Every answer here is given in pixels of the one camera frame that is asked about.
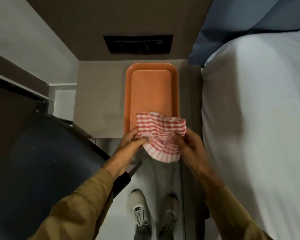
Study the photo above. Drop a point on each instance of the person's left hand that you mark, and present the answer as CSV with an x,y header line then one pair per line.
x,y
122,154

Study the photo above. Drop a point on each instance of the person's right hand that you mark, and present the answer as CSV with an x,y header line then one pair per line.
x,y
193,154

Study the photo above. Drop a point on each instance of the red white checkered cloth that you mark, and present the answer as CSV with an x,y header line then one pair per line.
x,y
162,127

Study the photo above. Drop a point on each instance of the orange plastic tray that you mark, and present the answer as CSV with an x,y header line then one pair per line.
x,y
152,89

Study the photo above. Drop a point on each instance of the dark chair with metal legs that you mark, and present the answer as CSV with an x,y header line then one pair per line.
x,y
40,167

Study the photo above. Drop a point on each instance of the person's right forearm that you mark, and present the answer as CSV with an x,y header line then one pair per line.
x,y
227,212

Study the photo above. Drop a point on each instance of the person's left forearm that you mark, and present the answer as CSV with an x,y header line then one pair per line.
x,y
77,209

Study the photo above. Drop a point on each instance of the person's left beige sneaker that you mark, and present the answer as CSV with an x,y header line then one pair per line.
x,y
140,207

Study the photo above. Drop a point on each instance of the person's beige sneaker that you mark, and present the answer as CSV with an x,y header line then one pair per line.
x,y
140,207
169,213

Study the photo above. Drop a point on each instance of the person's right beige sneaker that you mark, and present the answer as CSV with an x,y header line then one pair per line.
x,y
169,213

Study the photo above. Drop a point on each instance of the person's left grey trouser leg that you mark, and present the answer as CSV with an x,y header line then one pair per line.
x,y
142,233

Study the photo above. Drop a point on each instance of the person's grey trouser leg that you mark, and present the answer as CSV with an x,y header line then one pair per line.
x,y
166,234
142,233

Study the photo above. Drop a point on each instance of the person's right grey trouser leg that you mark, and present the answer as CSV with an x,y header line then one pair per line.
x,y
166,234

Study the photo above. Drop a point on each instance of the white bed mattress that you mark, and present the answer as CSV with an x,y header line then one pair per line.
x,y
260,122

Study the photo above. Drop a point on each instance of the dark brown desk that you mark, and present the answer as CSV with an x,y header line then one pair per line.
x,y
7,109

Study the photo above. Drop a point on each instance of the blue padded headboard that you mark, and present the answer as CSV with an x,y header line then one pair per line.
x,y
240,14

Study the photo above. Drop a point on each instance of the black wall switch panel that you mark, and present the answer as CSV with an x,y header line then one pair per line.
x,y
138,44

